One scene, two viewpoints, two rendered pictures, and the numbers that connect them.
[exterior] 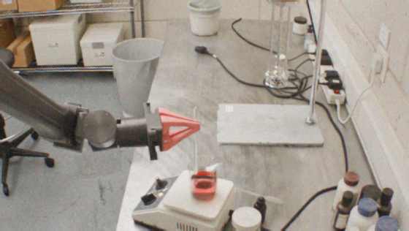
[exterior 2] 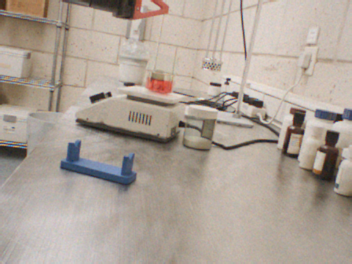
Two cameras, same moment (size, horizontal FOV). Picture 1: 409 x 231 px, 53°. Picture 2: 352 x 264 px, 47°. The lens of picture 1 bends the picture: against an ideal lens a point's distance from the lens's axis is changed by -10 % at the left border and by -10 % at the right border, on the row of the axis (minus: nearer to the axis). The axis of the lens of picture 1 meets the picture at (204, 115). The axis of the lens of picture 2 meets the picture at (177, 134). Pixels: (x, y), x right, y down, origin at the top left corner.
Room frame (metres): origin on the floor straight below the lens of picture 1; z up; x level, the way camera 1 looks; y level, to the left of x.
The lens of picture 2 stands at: (-0.14, 0.11, 0.93)
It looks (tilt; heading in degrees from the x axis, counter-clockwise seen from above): 11 degrees down; 349
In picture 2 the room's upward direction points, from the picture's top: 10 degrees clockwise
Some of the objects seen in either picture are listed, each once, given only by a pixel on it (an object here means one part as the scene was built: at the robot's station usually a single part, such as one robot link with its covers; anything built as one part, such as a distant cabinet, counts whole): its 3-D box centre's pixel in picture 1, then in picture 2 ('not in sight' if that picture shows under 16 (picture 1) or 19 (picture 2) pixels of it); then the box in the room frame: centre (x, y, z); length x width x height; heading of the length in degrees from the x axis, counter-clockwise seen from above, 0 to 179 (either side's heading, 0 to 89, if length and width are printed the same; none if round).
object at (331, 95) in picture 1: (325, 70); (242, 104); (1.39, -0.43, 0.77); 0.40 x 0.06 x 0.04; 178
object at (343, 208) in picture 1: (343, 210); (295, 133); (0.67, -0.31, 0.80); 0.04 x 0.04 x 0.10
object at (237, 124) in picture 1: (269, 123); (199, 113); (1.07, -0.19, 0.76); 0.30 x 0.20 x 0.01; 88
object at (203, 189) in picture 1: (204, 181); (162, 75); (0.68, 0.00, 0.88); 0.07 x 0.06 x 0.08; 46
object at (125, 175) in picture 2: not in sight; (100, 160); (0.39, 0.10, 0.77); 0.10 x 0.03 x 0.04; 65
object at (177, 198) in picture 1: (198, 194); (152, 93); (0.69, 0.01, 0.83); 0.12 x 0.12 x 0.01; 68
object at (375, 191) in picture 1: (369, 200); not in sight; (0.71, -0.39, 0.78); 0.05 x 0.05 x 0.06
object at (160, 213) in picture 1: (188, 205); (137, 111); (0.70, 0.04, 0.79); 0.22 x 0.13 x 0.08; 68
